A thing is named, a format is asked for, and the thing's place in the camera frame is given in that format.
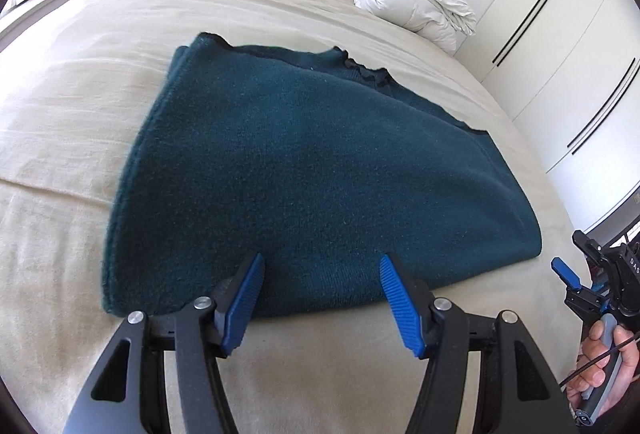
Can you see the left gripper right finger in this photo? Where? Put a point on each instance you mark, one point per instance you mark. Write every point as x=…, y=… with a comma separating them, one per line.
x=493, y=360

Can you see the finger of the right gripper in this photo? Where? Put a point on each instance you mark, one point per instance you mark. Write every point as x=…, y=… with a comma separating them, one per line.
x=567, y=271

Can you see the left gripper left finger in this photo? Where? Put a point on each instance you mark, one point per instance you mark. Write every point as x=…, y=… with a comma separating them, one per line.
x=125, y=391

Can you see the dark teal knit sweater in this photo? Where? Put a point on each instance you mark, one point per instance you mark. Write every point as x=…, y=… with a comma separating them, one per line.
x=318, y=163

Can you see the person's right hand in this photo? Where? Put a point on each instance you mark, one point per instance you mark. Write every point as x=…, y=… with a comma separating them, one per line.
x=593, y=377

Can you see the beige bed cover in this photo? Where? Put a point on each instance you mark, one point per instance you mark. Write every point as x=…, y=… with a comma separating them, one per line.
x=76, y=88

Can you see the white bedside ledge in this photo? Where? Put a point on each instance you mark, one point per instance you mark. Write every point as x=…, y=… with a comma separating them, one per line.
x=23, y=16

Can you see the white wardrobe with black handles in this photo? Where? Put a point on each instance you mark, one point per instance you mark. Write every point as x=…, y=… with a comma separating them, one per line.
x=566, y=72

